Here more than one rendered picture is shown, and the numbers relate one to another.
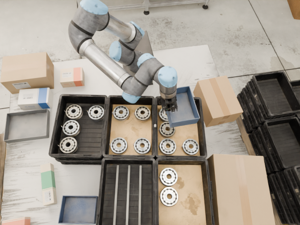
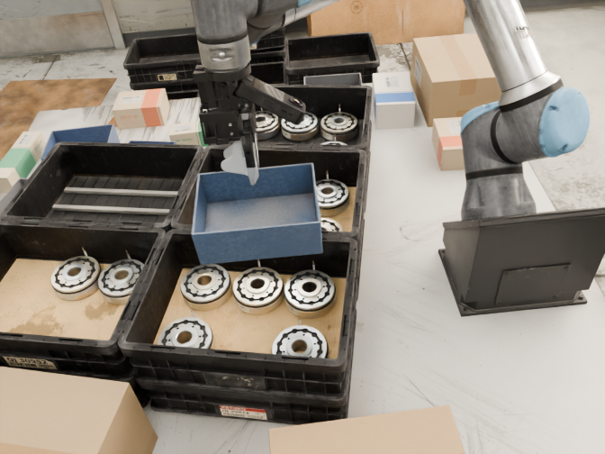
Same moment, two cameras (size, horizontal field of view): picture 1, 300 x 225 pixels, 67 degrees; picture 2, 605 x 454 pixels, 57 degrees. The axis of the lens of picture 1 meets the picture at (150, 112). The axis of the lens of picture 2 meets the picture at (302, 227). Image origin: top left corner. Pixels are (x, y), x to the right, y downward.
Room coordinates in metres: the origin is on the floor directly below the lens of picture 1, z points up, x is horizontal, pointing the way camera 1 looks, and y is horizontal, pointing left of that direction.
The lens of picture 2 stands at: (0.84, -0.81, 1.72)
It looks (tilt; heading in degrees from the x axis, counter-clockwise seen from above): 43 degrees down; 107
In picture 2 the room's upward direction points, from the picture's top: 5 degrees counter-clockwise
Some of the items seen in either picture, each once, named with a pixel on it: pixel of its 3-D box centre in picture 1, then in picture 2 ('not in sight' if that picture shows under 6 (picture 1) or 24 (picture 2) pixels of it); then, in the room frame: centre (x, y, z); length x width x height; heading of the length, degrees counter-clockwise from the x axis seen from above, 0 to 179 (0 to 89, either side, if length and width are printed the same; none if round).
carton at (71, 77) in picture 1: (72, 77); (457, 142); (0.91, 0.61, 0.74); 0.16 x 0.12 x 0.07; 103
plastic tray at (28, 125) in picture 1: (27, 125); (334, 100); (0.50, 0.82, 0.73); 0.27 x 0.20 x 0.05; 104
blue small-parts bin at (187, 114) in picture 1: (180, 106); (258, 212); (0.57, -0.16, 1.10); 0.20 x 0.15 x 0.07; 17
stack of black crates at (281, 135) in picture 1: (279, 147); not in sight; (0.68, -1.17, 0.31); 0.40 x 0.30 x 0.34; 16
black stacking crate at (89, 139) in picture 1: (81, 127); (295, 133); (0.47, 0.41, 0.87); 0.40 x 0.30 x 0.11; 5
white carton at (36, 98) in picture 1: (36, 98); (392, 99); (0.69, 0.81, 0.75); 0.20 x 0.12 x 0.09; 101
